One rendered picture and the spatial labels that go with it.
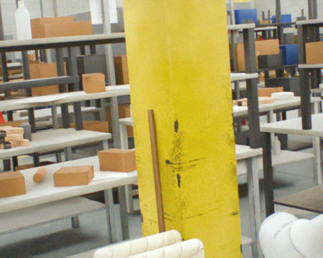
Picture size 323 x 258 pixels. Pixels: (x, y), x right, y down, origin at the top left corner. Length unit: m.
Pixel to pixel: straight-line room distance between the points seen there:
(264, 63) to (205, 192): 5.63
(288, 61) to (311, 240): 6.81
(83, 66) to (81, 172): 3.06
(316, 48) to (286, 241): 3.22
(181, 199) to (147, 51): 0.53
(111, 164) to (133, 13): 1.42
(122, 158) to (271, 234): 2.21
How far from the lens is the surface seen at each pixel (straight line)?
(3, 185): 3.27
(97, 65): 6.37
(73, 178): 3.35
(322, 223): 1.33
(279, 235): 1.38
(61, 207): 5.41
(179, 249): 1.27
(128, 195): 6.15
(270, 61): 7.87
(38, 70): 6.18
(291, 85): 8.13
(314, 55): 4.52
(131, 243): 1.31
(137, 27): 2.34
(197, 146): 2.27
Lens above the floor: 1.61
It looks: 8 degrees down
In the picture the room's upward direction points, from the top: 5 degrees counter-clockwise
